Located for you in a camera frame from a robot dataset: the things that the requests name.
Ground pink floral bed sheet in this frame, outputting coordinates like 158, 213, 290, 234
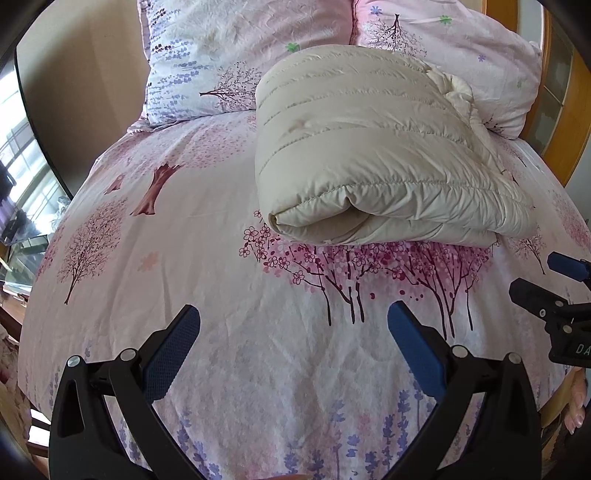
17, 111, 591, 480

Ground wooden headboard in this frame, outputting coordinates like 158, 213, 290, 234
480, 0, 591, 190

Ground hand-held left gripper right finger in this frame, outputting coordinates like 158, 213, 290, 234
382, 300, 542, 480

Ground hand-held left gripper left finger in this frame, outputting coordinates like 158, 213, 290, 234
50, 304, 205, 480

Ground cream down jacket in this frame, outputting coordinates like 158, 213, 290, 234
254, 44, 542, 246

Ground person's right hand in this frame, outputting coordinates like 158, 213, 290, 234
567, 369, 591, 435

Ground glass television stand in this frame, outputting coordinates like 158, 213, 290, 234
0, 231, 52, 298

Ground pink tree print pillow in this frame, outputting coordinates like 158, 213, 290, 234
350, 0, 544, 140

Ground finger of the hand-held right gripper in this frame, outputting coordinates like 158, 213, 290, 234
547, 251, 591, 283
509, 278, 591, 325

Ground black television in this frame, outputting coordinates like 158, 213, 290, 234
0, 45, 75, 245

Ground white lavender print pillow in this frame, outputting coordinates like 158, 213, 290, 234
137, 0, 357, 129

